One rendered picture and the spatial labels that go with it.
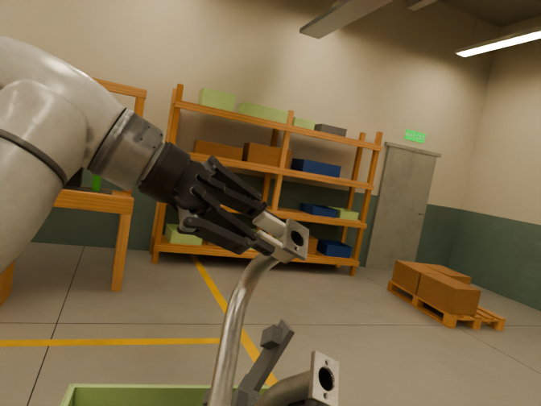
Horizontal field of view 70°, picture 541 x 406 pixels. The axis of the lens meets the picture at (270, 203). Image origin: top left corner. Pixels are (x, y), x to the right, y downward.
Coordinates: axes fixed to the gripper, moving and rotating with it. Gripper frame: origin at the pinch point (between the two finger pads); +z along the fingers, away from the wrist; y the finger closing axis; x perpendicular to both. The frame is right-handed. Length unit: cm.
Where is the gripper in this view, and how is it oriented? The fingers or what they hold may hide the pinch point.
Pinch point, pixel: (275, 238)
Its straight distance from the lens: 56.5
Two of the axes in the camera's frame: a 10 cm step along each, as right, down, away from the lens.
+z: 7.9, 5.0, 3.5
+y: 1.5, -7.2, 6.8
